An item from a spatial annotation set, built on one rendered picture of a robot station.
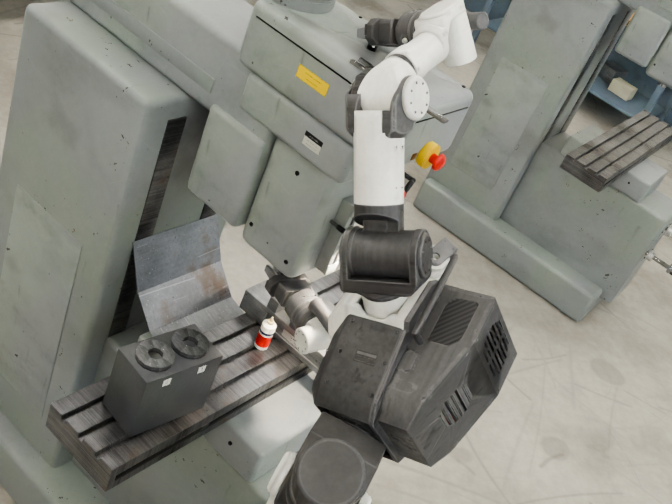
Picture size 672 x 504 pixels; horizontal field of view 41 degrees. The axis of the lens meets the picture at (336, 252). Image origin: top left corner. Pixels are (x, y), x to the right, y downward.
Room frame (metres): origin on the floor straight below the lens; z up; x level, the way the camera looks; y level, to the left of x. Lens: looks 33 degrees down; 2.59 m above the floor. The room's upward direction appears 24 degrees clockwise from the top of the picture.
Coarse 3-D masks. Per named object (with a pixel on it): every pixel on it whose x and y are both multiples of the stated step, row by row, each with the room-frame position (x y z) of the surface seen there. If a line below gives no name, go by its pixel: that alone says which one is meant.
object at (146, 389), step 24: (168, 336) 1.57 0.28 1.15; (192, 336) 1.59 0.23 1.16; (120, 360) 1.46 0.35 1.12; (144, 360) 1.46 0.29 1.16; (168, 360) 1.49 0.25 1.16; (192, 360) 1.53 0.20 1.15; (216, 360) 1.58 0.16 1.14; (120, 384) 1.45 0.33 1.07; (144, 384) 1.41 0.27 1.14; (168, 384) 1.46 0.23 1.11; (192, 384) 1.53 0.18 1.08; (120, 408) 1.44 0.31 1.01; (144, 408) 1.42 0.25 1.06; (168, 408) 1.49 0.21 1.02; (192, 408) 1.56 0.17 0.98
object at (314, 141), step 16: (256, 80) 1.84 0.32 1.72; (256, 96) 1.83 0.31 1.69; (272, 96) 1.81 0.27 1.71; (256, 112) 1.82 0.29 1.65; (272, 112) 1.80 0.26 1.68; (288, 112) 1.79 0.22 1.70; (304, 112) 1.77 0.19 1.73; (272, 128) 1.80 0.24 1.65; (288, 128) 1.78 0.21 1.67; (304, 128) 1.76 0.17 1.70; (320, 128) 1.75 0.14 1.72; (288, 144) 1.78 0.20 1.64; (304, 144) 1.75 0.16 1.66; (320, 144) 1.74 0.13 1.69; (336, 144) 1.72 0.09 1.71; (320, 160) 1.73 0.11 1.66; (336, 160) 1.71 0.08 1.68; (352, 160) 1.71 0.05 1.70; (336, 176) 1.71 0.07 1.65; (352, 176) 1.73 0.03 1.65
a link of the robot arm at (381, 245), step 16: (368, 208) 1.35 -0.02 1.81; (384, 208) 1.35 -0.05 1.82; (400, 208) 1.38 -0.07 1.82; (368, 224) 1.37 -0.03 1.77; (384, 224) 1.37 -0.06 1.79; (400, 224) 1.37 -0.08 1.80; (352, 240) 1.34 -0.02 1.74; (368, 240) 1.34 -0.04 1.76; (384, 240) 1.34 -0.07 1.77; (400, 240) 1.34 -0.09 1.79; (352, 256) 1.32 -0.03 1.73; (368, 256) 1.32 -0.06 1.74; (384, 256) 1.32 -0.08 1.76; (400, 256) 1.32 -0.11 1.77; (368, 272) 1.32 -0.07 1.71; (384, 272) 1.32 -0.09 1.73; (400, 272) 1.31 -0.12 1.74
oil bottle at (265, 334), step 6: (270, 318) 1.89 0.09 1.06; (264, 324) 1.88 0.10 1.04; (270, 324) 1.89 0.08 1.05; (264, 330) 1.88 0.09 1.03; (270, 330) 1.88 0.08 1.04; (258, 336) 1.88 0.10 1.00; (264, 336) 1.88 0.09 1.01; (270, 336) 1.88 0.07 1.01; (258, 342) 1.88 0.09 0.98; (264, 342) 1.88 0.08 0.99; (258, 348) 1.88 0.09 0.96; (264, 348) 1.88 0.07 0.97
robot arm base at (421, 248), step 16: (416, 240) 1.33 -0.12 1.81; (416, 256) 1.31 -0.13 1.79; (432, 256) 1.38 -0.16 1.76; (352, 272) 1.33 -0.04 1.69; (416, 272) 1.30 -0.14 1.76; (352, 288) 1.31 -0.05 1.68; (368, 288) 1.30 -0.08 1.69; (384, 288) 1.30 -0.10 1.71; (400, 288) 1.30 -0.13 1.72; (416, 288) 1.29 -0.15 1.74
